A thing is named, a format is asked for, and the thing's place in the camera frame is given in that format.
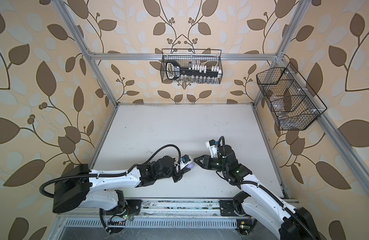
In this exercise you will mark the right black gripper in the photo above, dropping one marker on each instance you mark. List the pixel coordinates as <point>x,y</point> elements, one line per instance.
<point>206,161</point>

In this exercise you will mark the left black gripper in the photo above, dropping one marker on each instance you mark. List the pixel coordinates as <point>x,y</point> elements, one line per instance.
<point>181,174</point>

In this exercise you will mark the purple round charging case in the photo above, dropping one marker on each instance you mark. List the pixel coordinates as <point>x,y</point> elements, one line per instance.
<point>190,166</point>

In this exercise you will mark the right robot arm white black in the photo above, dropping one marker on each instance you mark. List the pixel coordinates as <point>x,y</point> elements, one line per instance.
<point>284,220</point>

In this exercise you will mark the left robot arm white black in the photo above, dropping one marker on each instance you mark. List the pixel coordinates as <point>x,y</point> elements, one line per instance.
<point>86,188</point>

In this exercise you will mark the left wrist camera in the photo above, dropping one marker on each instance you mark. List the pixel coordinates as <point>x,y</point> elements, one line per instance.
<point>185,161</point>

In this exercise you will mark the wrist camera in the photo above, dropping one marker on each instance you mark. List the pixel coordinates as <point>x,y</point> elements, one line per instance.
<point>185,161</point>
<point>213,148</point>

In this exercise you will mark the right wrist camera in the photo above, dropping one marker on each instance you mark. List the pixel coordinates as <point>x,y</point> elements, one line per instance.
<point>213,148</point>

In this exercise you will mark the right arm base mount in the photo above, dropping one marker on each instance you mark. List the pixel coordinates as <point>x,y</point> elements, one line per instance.
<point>233,207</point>

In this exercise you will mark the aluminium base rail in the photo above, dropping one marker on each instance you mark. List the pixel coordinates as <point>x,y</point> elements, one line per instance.
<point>179,207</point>

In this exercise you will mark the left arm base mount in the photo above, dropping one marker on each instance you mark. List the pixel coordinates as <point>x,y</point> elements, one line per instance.
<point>124,207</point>

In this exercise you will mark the black tool rack with handle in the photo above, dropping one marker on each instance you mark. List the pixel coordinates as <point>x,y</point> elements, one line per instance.
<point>173,70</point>

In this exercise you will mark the back wire basket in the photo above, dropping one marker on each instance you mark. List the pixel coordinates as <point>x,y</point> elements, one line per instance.
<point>209,57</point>

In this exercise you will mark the wire basket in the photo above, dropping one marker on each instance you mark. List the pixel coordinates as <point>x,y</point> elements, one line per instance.
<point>209,57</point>
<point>293,103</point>

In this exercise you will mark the right wire basket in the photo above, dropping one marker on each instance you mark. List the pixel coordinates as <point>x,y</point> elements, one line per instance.
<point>293,103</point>

